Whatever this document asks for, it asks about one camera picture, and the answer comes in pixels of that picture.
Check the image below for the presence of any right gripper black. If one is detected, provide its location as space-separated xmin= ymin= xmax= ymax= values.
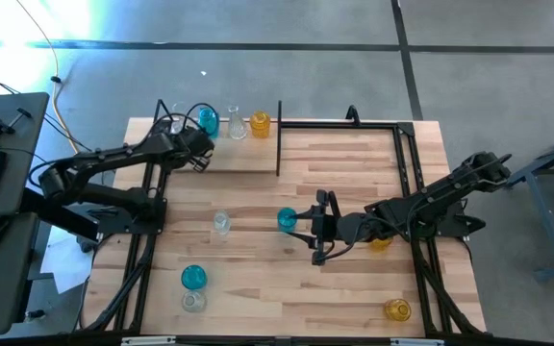
xmin=286 ymin=189 xmax=372 ymax=266

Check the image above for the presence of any small teal glass vase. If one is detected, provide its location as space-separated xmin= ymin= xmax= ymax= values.
xmin=276 ymin=207 xmax=299 ymax=235

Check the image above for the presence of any teal square textured glass vase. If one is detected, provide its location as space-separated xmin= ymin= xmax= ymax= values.
xmin=197 ymin=106 xmax=220 ymax=139

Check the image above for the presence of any clear twisted conical glass vase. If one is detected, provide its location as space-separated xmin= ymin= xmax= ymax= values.
xmin=227 ymin=104 xmax=248 ymax=141

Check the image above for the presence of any yellow diamond textured glass vase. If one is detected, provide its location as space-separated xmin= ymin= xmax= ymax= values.
xmin=249 ymin=110 xmax=272 ymax=139

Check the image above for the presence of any yellow ribbed glass bottle vase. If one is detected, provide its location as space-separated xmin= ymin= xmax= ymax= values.
xmin=370 ymin=235 xmax=394 ymax=253

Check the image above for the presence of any large teal glass vase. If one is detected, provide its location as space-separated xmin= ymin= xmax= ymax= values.
xmin=180 ymin=263 xmax=209 ymax=291

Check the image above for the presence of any clear ribbed square glass vase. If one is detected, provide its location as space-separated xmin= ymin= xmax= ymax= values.
xmin=213 ymin=210 xmax=233 ymax=236

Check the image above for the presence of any yellow round glass vase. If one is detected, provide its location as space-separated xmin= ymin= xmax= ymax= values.
xmin=384 ymin=297 xmax=413 ymax=323

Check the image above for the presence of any clear round glass vase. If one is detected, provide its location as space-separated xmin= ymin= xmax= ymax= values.
xmin=180 ymin=289 xmax=208 ymax=314

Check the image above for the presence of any dark grey desk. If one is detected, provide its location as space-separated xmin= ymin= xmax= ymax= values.
xmin=0 ymin=91 xmax=51 ymax=337

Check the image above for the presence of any white paper sheet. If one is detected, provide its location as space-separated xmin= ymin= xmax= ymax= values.
xmin=39 ymin=224 xmax=96 ymax=295

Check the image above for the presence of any grey metal stand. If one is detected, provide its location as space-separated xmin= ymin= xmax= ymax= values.
xmin=497 ymin=123 xmax=554 ymax=283

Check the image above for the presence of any black vertical frame post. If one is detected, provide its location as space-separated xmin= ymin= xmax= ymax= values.
xmin=275 ymin=99 xmax=283 ymax=178

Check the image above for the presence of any black aluminium table frame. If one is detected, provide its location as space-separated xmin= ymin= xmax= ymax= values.
xmin=77 ymin=98 xmax=488 ymax=337

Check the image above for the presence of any yellow floor cable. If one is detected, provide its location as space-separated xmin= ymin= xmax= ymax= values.
xmin=14 ymin=0 xmax=86 ymax=160

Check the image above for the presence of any silver metal bracket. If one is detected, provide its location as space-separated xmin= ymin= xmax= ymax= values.
xmin=389 ymin=337 xmax=446 ymax=346
xmin=120 ymin=335 xmax=178 ymax=346

